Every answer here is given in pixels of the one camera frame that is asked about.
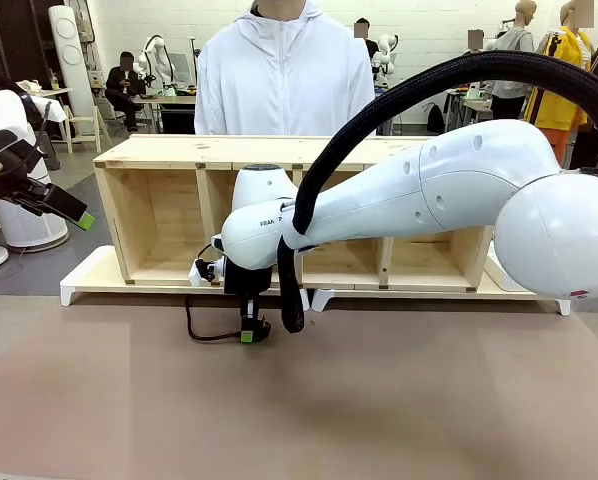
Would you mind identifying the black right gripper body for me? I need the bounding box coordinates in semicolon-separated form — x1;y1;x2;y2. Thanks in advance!
222;260;273;297

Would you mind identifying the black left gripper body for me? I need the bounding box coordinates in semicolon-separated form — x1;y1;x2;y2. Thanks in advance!
0;139;55;216

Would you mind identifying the black power cable with plug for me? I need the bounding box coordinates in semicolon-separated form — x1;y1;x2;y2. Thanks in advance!
185;293;274;345

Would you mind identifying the white round air purifier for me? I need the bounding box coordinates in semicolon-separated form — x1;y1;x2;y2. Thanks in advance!
0;127;71;253

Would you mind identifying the white wooden chair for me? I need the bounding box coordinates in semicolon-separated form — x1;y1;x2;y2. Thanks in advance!
62;103;112;154

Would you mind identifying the table with clothes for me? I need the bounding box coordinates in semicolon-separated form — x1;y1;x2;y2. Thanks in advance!
26;78;73;151

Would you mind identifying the pine wooden shelf unit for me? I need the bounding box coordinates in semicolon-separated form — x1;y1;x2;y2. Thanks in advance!
92;133;496;294

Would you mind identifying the seated person in black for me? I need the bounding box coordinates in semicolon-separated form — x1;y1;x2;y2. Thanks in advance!
104;51;148;133

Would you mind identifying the tall white air conditioner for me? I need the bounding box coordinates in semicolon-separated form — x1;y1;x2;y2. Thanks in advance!
47;4;96;122

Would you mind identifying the grey work table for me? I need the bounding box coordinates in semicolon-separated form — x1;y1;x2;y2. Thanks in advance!
132;93;198;134

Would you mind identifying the person in white hoodie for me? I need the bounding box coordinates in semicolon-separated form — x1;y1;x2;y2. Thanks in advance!
193;0;378;137

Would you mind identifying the black backpack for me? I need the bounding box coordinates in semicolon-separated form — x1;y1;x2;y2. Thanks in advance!
425;103;446;134

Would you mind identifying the standing person in black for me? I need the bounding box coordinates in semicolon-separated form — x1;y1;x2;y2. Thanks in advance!
353;17;381;64

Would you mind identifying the mannequin in yellow jacket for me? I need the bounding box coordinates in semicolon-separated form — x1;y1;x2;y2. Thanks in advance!
523;0;594;166

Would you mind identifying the mannequin in grey hoodie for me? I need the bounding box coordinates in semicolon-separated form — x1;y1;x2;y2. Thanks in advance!
489;0;537;121

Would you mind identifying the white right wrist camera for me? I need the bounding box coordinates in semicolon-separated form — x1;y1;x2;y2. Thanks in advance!
187;254;227;289

